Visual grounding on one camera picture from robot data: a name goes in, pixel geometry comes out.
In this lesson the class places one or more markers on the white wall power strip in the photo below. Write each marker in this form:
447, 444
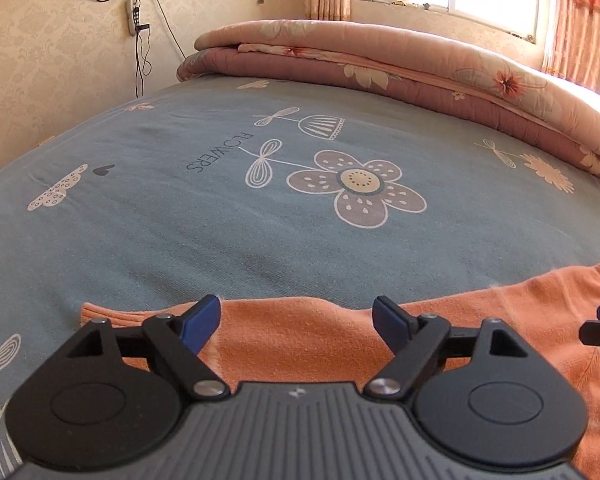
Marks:
131, 15

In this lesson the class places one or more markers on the orange knit sweater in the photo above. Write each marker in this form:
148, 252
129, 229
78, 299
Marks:
305, 330

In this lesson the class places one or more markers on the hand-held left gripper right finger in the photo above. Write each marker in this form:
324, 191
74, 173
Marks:
392, 322

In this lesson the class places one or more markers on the pink floral quilt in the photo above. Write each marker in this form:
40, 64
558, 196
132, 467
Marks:
380, 55

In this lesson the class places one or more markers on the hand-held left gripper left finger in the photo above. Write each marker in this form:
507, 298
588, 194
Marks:
200, 322

